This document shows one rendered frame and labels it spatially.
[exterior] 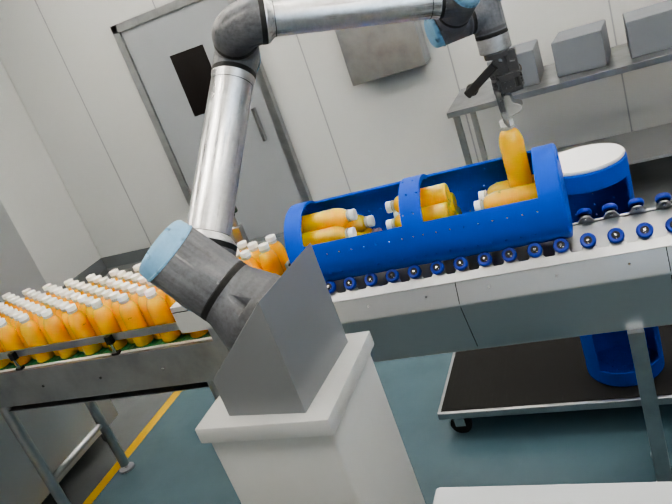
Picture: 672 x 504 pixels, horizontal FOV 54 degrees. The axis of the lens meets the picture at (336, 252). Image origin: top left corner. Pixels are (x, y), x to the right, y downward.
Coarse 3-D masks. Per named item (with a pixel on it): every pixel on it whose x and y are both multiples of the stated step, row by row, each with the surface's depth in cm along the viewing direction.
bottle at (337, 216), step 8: (336, 208) 218; (304, 216) 222; (312, 216) 220; (320, 216) 219; (328, 216) 217; (336, 216) 216; (344, 216) 216; (304, 224) 221; (312, 224) 220; (320, 224) 219; (328, 224) 218; (336, 224) 217; (344, 224) 218; (304, 232) 222
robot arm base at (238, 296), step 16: (240, 272) 136; (256, 272) 138; (224, 288) 134; (240, 288) 134; (256, 288) 133; (208, 304) 134; (224, 304) 133; (240, 304) 133; (256, 304) 132; (208, 320) 137; (224, 320) 133; (240, 320) 132; (224, 336) 135
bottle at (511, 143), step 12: (504, 132) 190; (516, 132) 190; (504, 144) 191; (516, 144) 190; (504, 156) 193; (516, 156) 191; (516, 168) 192; (528, 168) 193; (516, 180) 194; (528, 180) 194
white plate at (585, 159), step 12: (600, 144) 236; (612, 144) 232; (564, 156) 237; (576, 156) 233; (588, 156) 229; (600, 156) 225; (612, 156) 221; (564, 168) 226; (576, 168) 222; (588, 168) 218; (600, 168) 217
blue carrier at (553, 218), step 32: (544, 160) 185; (352, 192) 222; (384, 192) 222; (416, 192) 199; (544, 192) 183; (288, 224) 215; (384, 224) 230; (416, 224) 197; (448, 224) 194; (480, 224) 191; (512, 224) 188; (544, 224) 186; (288, 256) 214; (320, 256) 211; (352, 256) 208; (384, 256) 205; (416, 256) 203; (448, 256) 203
